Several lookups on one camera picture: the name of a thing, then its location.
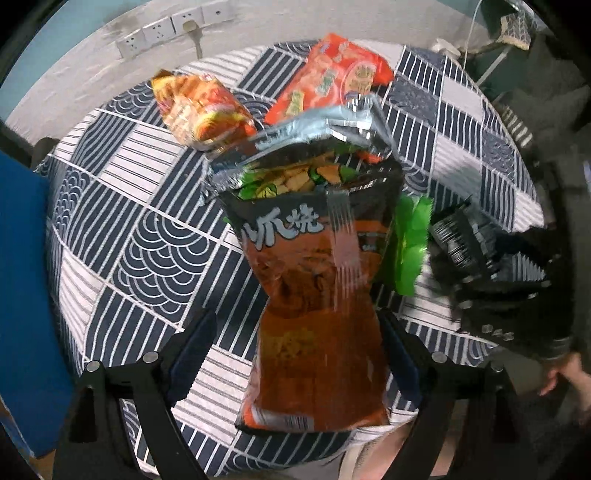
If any orange and black snack bag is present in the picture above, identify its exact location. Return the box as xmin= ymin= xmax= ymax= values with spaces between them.
xmin=217 ymin=159 xmax=404 ymax=435

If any green snack bag silver top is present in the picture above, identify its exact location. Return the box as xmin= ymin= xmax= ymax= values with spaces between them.
xmin=201 ymin=92 xmax=435 ymax=296

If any white plastic object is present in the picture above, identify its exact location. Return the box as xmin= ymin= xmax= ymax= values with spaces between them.
xmin=431 ymin=39 xmax=462 ymax=58

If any blue cardboard box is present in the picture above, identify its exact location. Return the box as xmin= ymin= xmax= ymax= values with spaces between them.
xmin=0 ymin=150 xmax=88 ymax=460

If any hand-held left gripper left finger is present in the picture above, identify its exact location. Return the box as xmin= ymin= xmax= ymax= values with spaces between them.
xmin=53 ymin=309 xmax=218 ymax=480

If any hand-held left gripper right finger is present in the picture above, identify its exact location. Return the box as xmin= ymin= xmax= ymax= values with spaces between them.
xmin=379 ymin=311 xmax=536 ymax=480

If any navy white patterned tablecloth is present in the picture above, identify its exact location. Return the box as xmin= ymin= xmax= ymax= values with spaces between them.
xmin=34 ymin=41 xmax=555 ymax=478

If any grey plug with cable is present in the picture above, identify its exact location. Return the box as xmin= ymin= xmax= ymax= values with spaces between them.
xmin=182 ymin=21 xmax=204 ymax=58

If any person's right hand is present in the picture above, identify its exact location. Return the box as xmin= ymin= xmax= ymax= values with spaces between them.
xmin=538 ymin=353 xmax=591 ymax=416

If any red yellow snack bag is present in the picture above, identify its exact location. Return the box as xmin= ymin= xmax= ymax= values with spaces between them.
xmin=150 ymin=69 xmax=257 ymax=153

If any person's leg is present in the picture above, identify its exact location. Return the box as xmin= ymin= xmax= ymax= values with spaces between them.
xmin=351 ymin=420 xmax=444 ymax=480

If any black barcode snack packet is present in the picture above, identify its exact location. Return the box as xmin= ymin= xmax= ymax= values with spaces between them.
xmin=427 ymin=203 xmax=499 ymax=278

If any red orange cracker packet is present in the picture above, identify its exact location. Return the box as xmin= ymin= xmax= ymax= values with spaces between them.
xmin=263 ymin=33 xmax=395 ymax=125

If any white wall socket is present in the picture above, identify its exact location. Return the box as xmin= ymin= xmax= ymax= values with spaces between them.
xmin=116 ymin=33 xmax=147 ymax=58
xmin=143 ymin=19 xmax=177 ymax=44
xmin=172 ymin=8 xmax=205 ymax=32
xmin=202 ymin=0 xmax=236 ymax=24

